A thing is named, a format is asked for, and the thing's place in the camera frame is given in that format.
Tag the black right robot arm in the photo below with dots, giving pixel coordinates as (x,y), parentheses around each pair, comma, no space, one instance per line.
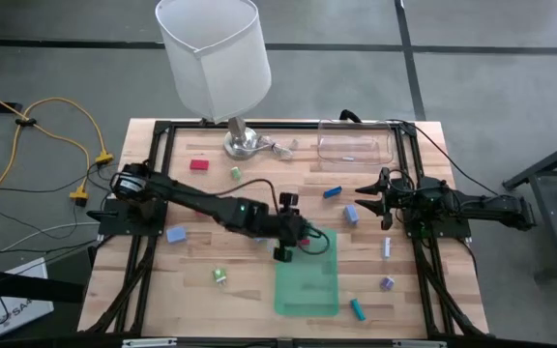
(481,208)

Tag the teal digital timer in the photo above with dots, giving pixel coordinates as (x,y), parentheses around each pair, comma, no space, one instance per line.
(357,309)

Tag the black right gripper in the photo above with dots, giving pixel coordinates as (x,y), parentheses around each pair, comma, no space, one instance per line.
(397,198)

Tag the purple wall charger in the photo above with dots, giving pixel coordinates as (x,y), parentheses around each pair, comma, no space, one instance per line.
(388,283)

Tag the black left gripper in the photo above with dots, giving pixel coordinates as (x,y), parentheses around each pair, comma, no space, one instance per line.
(293,227)

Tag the pale green wall charger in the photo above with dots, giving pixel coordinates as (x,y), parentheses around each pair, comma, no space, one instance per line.
(235,173)

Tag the green translucent plastic bin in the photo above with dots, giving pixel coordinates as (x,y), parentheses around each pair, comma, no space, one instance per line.
(307,290)

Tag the clear plastic bin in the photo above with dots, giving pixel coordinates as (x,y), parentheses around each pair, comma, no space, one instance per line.
(356,140)

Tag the silver frame bracket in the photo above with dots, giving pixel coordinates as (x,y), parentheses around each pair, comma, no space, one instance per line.
(419,344)
(149,343)

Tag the blue digital timer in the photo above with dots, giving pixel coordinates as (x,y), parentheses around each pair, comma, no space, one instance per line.
(332,192)

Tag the white digital timer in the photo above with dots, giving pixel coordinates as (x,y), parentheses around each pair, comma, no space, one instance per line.
(387,247)

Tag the white printed box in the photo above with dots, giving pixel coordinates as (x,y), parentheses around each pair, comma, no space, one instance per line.
(22,314)

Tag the bright green wall charger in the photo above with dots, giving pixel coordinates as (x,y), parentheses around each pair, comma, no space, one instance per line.
(219,275)

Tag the black metal cart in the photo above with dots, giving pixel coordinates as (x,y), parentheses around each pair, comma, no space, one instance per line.
(550,227)

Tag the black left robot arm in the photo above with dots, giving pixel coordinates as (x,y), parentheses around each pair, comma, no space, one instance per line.
(186,195)

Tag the black slanted bar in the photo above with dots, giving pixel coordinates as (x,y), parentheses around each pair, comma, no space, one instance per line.
(27,286)

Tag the white table lamp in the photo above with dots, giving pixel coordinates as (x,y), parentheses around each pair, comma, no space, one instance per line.
(211,58)

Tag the black aluminium table frame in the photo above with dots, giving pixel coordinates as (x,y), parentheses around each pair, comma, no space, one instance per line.
(288,125)

